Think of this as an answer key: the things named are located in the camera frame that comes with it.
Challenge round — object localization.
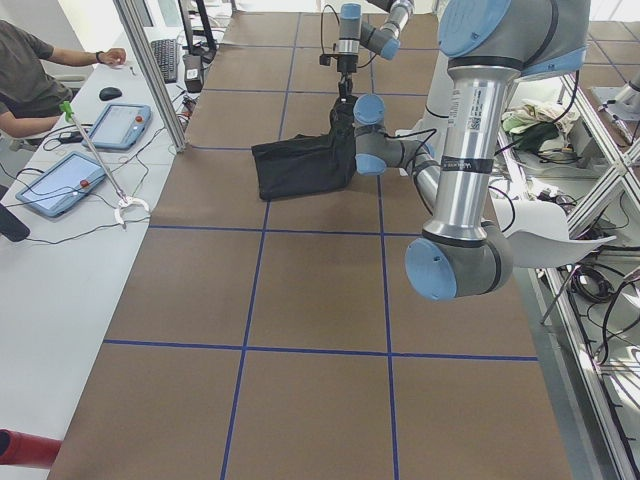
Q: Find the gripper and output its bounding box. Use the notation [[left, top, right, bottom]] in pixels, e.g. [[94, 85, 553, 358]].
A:
[[319, 52, 359, 104]]

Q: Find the black graphic t-shirt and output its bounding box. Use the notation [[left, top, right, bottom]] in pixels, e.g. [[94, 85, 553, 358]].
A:
[[251, 95, 357, 201]]

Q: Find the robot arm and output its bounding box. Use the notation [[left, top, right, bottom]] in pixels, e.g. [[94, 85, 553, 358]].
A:
[[319, 0, 415, 103], [353, 1, 590, 301]]

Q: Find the pile of clothes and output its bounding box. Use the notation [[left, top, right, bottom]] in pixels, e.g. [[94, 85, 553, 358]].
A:
[[501, 99, 580, 153]]

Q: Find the black power adapter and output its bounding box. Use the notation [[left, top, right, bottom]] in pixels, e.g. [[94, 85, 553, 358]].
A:
[[183, 54, 204, 93]]

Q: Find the black keyboard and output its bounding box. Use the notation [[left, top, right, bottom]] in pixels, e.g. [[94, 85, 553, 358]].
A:
[[150, 39, 179, 84]]

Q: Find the upper blue teach pendant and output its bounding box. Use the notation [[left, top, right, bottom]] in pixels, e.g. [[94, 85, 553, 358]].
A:
[[89, 102, 152, 151]]

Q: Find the blue teach pendant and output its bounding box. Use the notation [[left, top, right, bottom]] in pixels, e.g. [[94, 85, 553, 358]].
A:
[[89, 102, 152, 151], [15, 152, 105, 218]]

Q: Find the black computer mouse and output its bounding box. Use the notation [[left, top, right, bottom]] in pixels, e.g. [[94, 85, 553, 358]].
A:
[[99, 87, 123, 101]]

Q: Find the white plastic chair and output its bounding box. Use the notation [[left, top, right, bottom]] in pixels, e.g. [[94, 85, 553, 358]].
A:
[[492, 198, 616, 268]]

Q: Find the lower blue teach pendant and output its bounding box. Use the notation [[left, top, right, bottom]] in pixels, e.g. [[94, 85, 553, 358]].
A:
[[15, 152, 105, 218]]

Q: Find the seated person in green shirt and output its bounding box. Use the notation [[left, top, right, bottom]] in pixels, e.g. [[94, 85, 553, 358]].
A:
[[1, 20, 127, 138]]

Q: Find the red cylinder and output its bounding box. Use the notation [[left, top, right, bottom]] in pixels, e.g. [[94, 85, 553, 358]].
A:
[[1, 429, 62, 469]]

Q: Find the aluminium frame post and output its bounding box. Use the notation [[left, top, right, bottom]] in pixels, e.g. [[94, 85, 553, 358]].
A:
[[113, 0, 186, 153]]

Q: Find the green handled reacher grabber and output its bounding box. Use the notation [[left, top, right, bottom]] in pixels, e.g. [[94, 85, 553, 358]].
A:
[[59, 101, 150, 229]]

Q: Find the bundle of black cables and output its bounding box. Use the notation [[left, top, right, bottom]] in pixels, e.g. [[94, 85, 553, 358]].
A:
[[569, 264, 626, 306]]

